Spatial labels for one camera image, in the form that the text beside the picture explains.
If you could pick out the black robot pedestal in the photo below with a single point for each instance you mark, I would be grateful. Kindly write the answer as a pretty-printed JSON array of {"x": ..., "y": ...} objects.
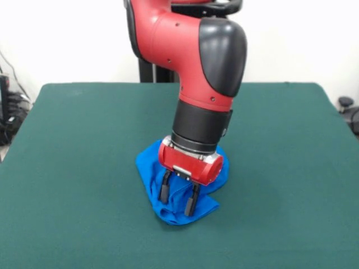
[{"x": 146, "y": 73}]

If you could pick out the dark green table cloth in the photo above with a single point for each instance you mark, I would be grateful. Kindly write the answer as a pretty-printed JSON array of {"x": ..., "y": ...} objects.
[{"x": 70, "y": 168}]

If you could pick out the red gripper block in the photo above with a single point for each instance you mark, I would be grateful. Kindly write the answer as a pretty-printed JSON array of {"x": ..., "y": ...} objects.
[{"x": 185, "y": 162}]

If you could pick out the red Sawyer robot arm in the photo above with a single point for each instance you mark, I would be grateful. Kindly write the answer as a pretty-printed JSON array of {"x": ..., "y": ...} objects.
[{"x": 168, "y": 36}]

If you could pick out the black upright stand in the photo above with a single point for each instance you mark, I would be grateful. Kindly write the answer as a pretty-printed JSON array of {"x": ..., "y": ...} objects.
[{"x": 4, "y": 95}]

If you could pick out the grey chair base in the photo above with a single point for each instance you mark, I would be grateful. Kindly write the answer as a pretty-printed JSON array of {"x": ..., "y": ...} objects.
[{"x": 345, "y": 101}]

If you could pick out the blue printed shirt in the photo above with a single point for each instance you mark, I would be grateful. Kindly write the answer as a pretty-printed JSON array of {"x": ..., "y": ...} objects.
[{"x": 148, "y": 168}]

